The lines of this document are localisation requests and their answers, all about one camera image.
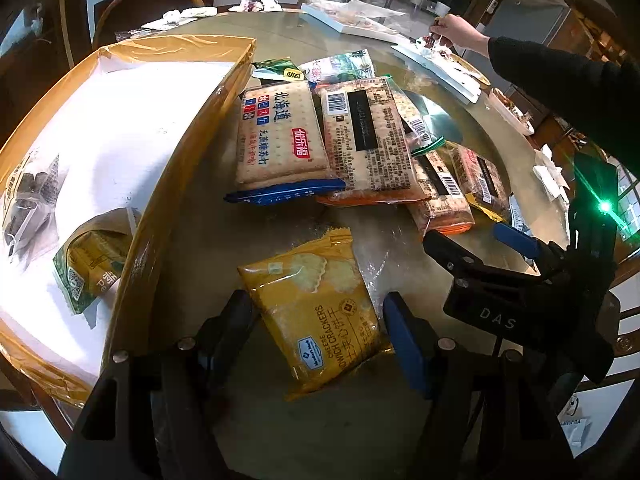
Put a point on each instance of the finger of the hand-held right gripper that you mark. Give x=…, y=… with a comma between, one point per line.
x=452, y=255
x=515, y=237

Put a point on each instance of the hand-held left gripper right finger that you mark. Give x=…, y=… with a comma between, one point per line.
x=407, y=345

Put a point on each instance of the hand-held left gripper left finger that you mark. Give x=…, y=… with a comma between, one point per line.
x=235, y=320

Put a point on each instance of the small orange-edged cracker packet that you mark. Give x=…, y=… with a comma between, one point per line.
x=440, y=200

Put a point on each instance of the yellow-edged cracker packet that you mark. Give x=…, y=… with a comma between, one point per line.
x=480, y=175

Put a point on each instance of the yellow cheese cracker packet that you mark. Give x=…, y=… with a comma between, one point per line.
x=315, y=310

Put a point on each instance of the clear green-edged snack packet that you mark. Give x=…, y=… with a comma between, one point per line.
x=417, y=122

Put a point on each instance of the large orange-edged cracker packet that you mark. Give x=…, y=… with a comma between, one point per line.
x=370, y=145

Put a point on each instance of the white foam box yellow tape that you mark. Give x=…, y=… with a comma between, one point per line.
x=140, y=110

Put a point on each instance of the another person's forearm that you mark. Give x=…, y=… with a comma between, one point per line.
x=565, y=80

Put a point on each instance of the clear bag of dark snacks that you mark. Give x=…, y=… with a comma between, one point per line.
x=30, y=195

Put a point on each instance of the white crumpled tissue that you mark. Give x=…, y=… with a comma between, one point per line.
x=550, y=175

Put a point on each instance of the white printed paper bag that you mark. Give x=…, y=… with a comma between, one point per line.
x=572, y=422

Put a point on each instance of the small plate with leftovers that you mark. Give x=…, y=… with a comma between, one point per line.
x=510, y=110

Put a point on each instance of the silver turntable hub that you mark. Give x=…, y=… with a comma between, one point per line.
x=442, y=120

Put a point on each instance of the green yellow snack packet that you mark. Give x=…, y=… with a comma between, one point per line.
x=87, y=270

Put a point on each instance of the white tray with food scraps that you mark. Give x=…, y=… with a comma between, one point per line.
x=440, y=65

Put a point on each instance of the blue-edged cracker packet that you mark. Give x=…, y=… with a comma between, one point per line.
x=280, y=135

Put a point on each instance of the green white snack packet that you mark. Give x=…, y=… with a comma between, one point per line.
x=340, y=67

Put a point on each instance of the wooden shelf unit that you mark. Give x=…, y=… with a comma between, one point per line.
x=595, y=25

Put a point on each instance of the grey cabinet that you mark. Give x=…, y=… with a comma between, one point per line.
x=530, y=10

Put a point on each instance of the dark green snack packet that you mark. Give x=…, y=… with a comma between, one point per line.
x=277, y=67

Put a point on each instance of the white flat tray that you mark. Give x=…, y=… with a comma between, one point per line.
x=350, y=20

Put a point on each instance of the white crumpled napkin pile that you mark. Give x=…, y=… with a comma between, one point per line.
x=180, y=16

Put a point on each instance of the stained crumpled tissue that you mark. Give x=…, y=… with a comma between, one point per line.
x=257, y=4

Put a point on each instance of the round-backed wooden chair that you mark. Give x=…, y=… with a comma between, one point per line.
x=145, y=5

